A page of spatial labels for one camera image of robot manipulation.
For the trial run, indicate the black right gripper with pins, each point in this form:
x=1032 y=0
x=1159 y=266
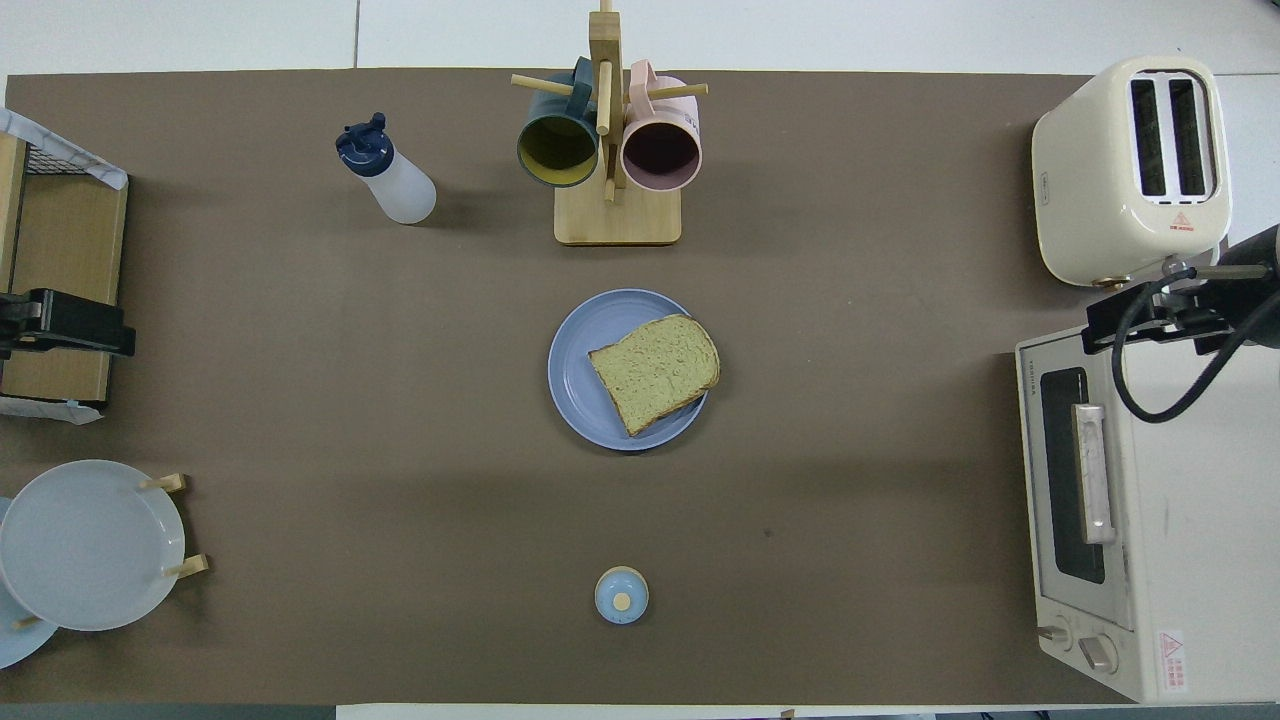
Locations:
x=1255 y=290

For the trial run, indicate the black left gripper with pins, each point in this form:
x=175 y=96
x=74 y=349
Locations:
x=18 y=340

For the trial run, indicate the squeeze bottle with navy cap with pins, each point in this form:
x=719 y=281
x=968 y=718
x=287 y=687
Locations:
x=405 y=190

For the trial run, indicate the slice of bread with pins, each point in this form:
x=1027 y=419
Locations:
x=655 y=370

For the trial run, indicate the wooden plate rack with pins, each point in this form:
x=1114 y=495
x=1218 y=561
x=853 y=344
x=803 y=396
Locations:
x=178 y=483

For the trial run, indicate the grey white plate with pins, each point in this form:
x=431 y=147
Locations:
x=85 y=545

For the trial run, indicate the light blue plate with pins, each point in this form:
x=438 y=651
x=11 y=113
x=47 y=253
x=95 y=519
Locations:
x=15 y=645

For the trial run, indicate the cream toaster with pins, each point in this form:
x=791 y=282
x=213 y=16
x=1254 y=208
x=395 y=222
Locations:
x=1085 y=190

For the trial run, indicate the wooden box with cloth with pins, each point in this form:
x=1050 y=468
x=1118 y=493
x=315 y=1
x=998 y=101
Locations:
x=60 y=150

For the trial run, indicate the brown table mat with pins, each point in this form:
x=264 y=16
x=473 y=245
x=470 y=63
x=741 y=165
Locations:
x=300 y=400

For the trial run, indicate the white toaster oven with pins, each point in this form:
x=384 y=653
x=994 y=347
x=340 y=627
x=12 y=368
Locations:
x=1180 y=560

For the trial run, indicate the dark teal mug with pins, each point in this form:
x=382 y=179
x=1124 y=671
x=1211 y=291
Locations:
x=556 y=152

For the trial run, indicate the pink mug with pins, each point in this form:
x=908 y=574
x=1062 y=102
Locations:
x=660 y=152

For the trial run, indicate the wooden mug tree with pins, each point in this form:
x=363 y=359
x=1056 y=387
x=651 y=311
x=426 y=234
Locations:
x=618 y=222

